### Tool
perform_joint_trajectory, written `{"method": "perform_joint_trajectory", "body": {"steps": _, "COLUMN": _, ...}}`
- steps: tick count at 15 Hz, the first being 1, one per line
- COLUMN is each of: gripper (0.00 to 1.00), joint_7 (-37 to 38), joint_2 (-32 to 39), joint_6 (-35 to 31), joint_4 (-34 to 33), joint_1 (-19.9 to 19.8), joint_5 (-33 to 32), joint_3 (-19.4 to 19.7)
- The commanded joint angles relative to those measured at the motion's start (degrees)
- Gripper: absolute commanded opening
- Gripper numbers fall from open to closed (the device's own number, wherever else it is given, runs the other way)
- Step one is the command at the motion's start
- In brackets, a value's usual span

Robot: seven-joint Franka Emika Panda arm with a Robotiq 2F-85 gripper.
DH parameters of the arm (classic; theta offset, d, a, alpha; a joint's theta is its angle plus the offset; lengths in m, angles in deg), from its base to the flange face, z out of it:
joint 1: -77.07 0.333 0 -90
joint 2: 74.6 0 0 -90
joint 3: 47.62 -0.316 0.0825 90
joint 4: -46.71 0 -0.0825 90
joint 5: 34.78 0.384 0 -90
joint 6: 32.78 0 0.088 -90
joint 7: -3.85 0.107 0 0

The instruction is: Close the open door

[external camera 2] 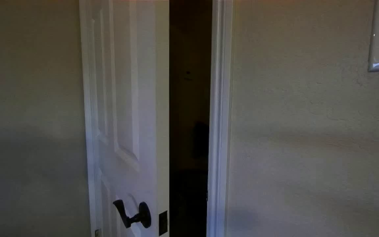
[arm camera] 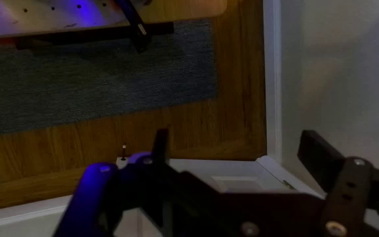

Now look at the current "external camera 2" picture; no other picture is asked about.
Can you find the white panel door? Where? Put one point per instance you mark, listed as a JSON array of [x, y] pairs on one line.
[[124, 87]]

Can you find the dark door latch plate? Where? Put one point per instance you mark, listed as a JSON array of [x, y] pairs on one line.
[[163, 223]]

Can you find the metal door hinge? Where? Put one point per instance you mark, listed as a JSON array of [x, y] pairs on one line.
[[96, 233]]

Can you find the white door frame trim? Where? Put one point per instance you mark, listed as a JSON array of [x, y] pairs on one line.
[[218, 109]]

